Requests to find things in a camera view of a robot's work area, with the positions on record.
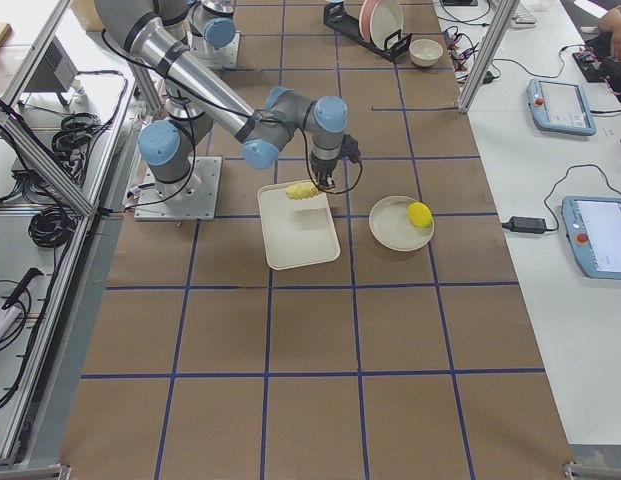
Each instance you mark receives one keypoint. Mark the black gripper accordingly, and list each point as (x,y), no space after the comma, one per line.
(322,171)

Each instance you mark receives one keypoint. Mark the far teach pendant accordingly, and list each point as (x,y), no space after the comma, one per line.
(560,107)

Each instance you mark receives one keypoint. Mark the cream plate in rack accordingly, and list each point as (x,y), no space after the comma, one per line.
(386,24)

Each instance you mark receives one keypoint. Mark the yellow lemon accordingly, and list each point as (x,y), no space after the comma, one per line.
(420,215)

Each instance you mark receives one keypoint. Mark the teach pendant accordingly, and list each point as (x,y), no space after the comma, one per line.
(593,230)
(560,107)

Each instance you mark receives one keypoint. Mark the black power adapter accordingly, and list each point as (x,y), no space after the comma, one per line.
(529,225)

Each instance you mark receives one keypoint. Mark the cream bowl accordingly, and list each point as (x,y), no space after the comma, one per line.
(425,53)

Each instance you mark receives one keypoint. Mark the pink plate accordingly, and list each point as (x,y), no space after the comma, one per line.
(364,20)

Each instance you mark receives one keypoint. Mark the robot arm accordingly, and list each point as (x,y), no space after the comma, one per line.
(211,25)
(158,33)

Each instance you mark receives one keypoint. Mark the person hand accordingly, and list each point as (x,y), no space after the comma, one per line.
(611,23)

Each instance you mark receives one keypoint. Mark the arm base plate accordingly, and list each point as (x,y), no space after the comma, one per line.
(223,58)
(193,198)

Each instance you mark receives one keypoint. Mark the near teach pendant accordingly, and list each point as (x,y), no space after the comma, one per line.
(593,230)

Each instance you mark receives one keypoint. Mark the black plate rack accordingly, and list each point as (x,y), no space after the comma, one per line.
(336,17)

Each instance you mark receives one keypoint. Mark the aluminium frame post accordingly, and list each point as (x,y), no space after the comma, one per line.
(488,47)

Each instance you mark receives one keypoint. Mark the cream shallow dish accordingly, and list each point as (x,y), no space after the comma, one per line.
(390,226)

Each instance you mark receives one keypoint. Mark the white rectangular tray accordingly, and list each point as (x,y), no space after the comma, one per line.
(296,233)

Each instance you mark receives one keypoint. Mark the bread pastry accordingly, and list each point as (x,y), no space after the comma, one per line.
(302,191)

